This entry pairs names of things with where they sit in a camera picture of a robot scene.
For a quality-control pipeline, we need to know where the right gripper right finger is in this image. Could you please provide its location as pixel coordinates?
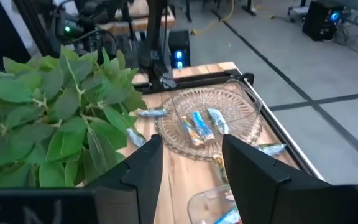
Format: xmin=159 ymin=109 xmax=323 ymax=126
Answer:
xmin=222 ymin=134 xmax=331 ymax=224

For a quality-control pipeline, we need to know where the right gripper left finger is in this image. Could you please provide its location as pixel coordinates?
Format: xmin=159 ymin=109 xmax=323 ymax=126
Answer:
xmin=94 ymin=134 xmax=164 ymax=224

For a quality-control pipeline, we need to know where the blue red-tipped granola bar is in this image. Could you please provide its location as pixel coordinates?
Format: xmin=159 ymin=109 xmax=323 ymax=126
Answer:
xmin=213 ymin=205 xmax=242 ymax=224

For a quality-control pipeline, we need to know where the green blue granola bar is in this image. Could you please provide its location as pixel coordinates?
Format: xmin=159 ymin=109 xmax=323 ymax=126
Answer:
xmin=126 ymin=127 xmax=148 ymax=149
xmin=135 ymin=106 xmax=169 ymax=118
xmin=253 ymin=142 xmax=288 ymax=156

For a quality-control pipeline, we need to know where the blue orange-tipped granola bar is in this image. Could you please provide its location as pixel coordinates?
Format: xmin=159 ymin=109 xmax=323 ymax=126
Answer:
xmin=191 ymin=111 xmax=216 ymax=141

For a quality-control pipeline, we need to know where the round woven wicker placemat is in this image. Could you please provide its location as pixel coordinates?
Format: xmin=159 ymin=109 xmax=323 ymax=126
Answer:
xmin=154 ymin=86 xmax=264 ymax=162

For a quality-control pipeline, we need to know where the black plastic plant pot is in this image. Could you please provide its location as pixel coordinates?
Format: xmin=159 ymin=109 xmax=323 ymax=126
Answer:
xmin=0 ymin=45 xmax=149 ymax=189

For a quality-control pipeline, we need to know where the black computer with blue lights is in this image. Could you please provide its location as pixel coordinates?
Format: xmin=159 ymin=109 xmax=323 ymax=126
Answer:
xmin=301 ymin=1 xmax=345 ymax=42
xmin=168 ymin=29 xmax=192 ymax=70

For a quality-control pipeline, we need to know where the background wooden table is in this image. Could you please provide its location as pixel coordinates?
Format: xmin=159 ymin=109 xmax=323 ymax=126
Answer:
xmin=99 ymin=0 xmax=177 ymax=35

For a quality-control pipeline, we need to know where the yellow floor cable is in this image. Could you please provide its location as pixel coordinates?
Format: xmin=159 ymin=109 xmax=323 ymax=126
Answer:
xmin=191 ymin=0 xmax=236 ymax=35

